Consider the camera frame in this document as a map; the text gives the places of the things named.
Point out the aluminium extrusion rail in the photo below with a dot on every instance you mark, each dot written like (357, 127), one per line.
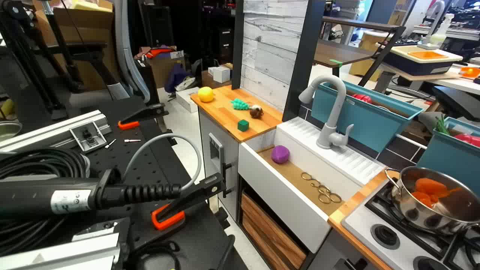
(75, 251)
(45, 131)

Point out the teal bin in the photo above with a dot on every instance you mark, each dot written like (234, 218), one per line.
(446, 161)
(360, 120)

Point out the silver screw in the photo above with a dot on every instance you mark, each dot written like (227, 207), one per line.
(132, 140)
(110, 143)

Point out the green cube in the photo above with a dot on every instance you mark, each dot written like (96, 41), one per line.
(243, 125)

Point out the white sink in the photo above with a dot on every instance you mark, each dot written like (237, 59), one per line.
(285, 198)

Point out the grey tap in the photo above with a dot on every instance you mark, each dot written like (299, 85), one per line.
(333, 123)

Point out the steel pot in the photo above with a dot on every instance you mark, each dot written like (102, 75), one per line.
(420, 215)

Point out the white bowl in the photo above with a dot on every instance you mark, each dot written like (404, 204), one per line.
(8, 130)

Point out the white box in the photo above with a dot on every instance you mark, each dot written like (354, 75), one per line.
(186, 99)
(221, 74)

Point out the purple ball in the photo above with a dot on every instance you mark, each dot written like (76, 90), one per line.
(280, 154)

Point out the black plug with white label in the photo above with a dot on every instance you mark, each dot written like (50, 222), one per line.
(45, 197)

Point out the red toy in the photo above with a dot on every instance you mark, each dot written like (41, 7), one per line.
(362, 98)
(468, 139)

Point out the black clamp with orange grip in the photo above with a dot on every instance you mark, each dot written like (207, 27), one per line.
(144, 113)
(187, 200)

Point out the yellow toy lemon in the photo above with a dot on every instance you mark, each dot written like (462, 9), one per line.
(205, 94)

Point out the orange toy carrot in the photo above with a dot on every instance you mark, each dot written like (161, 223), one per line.
(429, 187)

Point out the green toy grapes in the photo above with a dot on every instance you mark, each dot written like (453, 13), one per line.
(239, 104)

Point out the toy sink unit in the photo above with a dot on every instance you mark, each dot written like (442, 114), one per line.
(420, 62)

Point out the orange bowl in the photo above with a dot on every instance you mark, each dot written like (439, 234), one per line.
(470, 72)

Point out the silver corner bracket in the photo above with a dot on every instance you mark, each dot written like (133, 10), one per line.
(88, 135)

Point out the black burner grate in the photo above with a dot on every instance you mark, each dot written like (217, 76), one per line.
(461, 247)

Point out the blue bag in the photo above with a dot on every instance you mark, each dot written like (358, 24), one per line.
(175, 77)

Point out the white tap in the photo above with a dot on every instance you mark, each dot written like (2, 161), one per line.
(433, 22)

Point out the toy kitchen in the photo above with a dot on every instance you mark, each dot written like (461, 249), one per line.
(270, 56)

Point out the brown toy mushroom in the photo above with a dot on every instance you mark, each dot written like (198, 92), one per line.
(256, 112)

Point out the office chair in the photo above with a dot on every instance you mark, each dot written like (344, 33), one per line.
(455, 101)

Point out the green toy plant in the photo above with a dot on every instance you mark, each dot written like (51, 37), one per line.
(441, 126)

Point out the wooden drawer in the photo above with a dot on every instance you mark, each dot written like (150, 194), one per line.
(266, 232)

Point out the green tape piece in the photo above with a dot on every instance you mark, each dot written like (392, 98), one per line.
(336, 62)

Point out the stove knob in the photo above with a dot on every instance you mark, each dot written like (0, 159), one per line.
(430, 264)
(385, 236)

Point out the large cardboard box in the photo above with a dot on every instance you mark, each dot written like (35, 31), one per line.
(90, 22)

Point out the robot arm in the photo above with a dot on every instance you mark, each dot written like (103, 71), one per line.
(122, 45)

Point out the white cabinet door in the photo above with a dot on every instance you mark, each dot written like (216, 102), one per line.
(215, 168)

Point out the white spray bottle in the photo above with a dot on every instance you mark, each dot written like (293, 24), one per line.
(442, 33)

